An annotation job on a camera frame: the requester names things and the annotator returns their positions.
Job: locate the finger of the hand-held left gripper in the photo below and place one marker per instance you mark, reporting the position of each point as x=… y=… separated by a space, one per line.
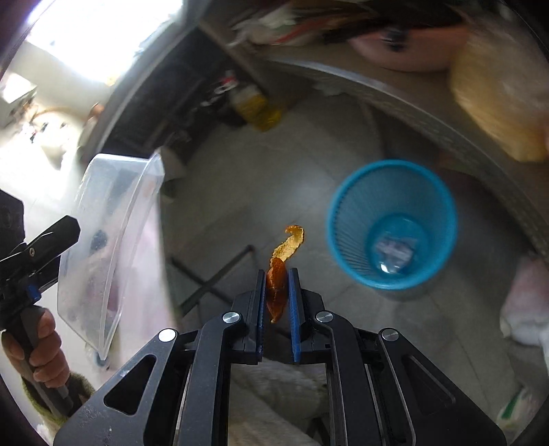
x=51 y=240
x=33 y=293

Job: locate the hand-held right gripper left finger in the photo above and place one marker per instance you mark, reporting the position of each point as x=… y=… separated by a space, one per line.
x=260 y=317

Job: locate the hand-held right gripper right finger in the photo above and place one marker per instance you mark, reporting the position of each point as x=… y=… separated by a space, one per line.
x=294 y=317

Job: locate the orange peel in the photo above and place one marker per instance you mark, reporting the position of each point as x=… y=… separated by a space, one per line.
x=274 y=287

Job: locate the clear plastic container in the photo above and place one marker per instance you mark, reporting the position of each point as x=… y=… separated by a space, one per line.
x=107 y=206

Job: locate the blue plastic wastebasket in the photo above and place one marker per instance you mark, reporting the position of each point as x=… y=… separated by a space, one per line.
x=343 y=240

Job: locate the person's left hand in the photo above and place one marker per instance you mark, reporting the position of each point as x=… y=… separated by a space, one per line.
x=47 y=347

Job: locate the dark cloth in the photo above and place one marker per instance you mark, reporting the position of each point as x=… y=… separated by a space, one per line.
x=13 y=218

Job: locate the white fluffy cloth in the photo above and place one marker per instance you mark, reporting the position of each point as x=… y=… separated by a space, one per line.
x=278 y=399

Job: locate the crumpled wrapper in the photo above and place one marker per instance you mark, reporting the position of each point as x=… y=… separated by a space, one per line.
x=394 y=251

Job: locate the yellow cooking oil bottle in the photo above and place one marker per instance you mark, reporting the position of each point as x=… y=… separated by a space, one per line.
x=257 y=109

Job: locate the bright window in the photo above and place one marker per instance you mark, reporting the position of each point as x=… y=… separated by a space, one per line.
x=85 y=34

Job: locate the pinkish white plastic bag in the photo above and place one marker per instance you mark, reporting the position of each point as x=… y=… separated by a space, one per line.
x=529 y=300

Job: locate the metal storage shelf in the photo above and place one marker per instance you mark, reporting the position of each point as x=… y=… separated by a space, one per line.
x=450 y=133

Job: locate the white green plastic bag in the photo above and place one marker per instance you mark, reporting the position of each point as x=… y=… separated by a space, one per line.
x=521 y=407

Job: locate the pink plastic basin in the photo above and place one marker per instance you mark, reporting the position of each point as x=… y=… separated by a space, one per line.
x=407 y=55

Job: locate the black stool frame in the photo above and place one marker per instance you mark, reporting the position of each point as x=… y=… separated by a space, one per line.
x=214 y=276

